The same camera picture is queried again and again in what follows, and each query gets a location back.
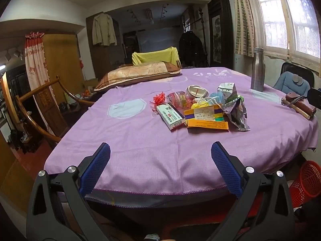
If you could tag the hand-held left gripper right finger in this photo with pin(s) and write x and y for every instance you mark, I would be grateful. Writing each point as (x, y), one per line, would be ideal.
(225, 168)

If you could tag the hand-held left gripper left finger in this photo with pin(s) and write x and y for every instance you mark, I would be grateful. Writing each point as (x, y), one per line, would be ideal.
(96, 168)

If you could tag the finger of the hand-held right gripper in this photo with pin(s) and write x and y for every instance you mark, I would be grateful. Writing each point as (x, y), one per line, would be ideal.
(314, 96)

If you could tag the orange box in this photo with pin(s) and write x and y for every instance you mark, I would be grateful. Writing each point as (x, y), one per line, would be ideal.
(208, 125)

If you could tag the silver foil bag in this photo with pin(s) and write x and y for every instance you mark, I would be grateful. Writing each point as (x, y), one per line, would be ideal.
(237, 115)

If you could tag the yellow medicine box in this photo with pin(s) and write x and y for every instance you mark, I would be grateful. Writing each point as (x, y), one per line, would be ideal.
(200, 113)

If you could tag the white medicine box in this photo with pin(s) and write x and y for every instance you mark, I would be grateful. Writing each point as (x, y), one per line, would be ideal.
(170, 115)

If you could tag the green and white carton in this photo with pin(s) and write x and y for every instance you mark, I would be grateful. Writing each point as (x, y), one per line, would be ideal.
(227, 90)

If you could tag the red plastic mesh basket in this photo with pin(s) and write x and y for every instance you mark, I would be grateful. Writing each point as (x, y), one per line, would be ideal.
(304, 183)

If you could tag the crushed printed paper cup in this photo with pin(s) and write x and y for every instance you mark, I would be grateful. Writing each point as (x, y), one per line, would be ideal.
(196, 90)

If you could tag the clear cup with red filling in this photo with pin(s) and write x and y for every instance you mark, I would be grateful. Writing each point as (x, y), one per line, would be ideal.
(173, 98)

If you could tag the red ribbon bundle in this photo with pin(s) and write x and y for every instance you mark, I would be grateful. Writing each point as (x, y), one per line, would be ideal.
(158, 99)

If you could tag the brown leather wallet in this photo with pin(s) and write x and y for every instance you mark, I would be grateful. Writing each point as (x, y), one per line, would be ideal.
(299, 104)

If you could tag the black chair with blue cushion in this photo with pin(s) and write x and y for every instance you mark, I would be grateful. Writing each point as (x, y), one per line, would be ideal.
(291, 82)

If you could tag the purple printed bedsheet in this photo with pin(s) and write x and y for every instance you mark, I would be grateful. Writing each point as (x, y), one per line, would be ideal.
(138, 135)

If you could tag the silver metal bottle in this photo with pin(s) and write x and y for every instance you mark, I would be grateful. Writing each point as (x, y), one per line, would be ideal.
(257, 72)

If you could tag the curved wooden chair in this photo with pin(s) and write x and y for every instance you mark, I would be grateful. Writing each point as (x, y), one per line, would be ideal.
(40, 129)

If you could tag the white framed window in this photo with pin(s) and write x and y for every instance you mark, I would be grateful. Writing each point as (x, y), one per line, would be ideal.
(288, 25)

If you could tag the beige checked curtain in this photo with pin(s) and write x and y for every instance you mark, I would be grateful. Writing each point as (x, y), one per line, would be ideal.
(247, 25)

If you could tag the brown gold patterned pillow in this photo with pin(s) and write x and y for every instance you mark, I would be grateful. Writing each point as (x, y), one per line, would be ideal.
(135, 74)

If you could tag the dark brown wardrobe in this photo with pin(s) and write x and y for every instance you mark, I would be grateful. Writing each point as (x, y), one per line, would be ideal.
(105, 60)

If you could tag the dark cabinet with painting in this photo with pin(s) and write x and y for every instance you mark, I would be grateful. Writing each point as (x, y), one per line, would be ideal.
(220, 30)

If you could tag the red and white curtain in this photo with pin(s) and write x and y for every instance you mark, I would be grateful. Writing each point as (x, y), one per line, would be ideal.
(36, 62)

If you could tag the yellow cloth chair cover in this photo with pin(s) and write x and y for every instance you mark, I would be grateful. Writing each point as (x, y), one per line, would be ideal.
(153, 56)

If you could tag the black hanging coat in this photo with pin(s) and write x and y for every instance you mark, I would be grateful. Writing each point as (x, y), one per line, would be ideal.
(190, 47)

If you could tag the black iron coat rack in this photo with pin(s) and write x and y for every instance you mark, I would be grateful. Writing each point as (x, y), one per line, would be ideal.
(200, 20)

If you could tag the beige hanging jacket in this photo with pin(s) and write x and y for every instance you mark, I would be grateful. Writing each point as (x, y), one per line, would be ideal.
(104, 30)

